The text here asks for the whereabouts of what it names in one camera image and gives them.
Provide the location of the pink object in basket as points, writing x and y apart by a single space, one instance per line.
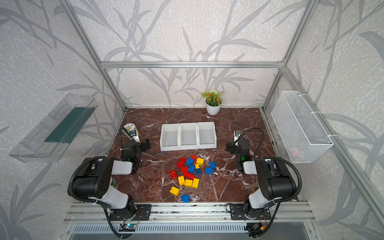
295 153

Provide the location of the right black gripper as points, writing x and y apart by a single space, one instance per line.
231 147

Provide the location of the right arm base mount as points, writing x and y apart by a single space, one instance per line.
245 212

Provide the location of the red square lego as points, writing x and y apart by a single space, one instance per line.
193 157

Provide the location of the white bin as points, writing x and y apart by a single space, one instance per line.
189 136
207 135
169 137

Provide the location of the long red lego brick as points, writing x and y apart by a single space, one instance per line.
181 162

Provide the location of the left white bin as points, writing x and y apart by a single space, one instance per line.
169 137

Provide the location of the white wire mesh basket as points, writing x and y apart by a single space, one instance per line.
299 126

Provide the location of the green label tin can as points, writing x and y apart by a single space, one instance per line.
131 131

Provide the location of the right white bin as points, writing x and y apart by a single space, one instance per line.
207 135

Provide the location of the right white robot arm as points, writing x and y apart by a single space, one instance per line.
278 179

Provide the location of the blue lego brick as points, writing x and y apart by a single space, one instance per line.
190 161

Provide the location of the clear plastic wall shelf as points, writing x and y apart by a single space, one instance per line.
47 142

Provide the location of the potted plant white pot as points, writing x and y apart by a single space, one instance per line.
213 100

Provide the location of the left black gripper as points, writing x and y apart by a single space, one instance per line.
142 145

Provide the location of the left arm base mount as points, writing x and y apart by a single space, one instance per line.
140 212

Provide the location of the yellow lego front left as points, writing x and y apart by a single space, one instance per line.
175 191

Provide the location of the yellow lego pair brick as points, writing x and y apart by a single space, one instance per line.
192 183

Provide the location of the yellow lego tall brick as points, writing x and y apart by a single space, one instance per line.
181 180

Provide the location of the middle white bin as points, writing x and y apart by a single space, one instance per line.
189 136

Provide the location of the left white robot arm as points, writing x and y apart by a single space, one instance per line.
92 180

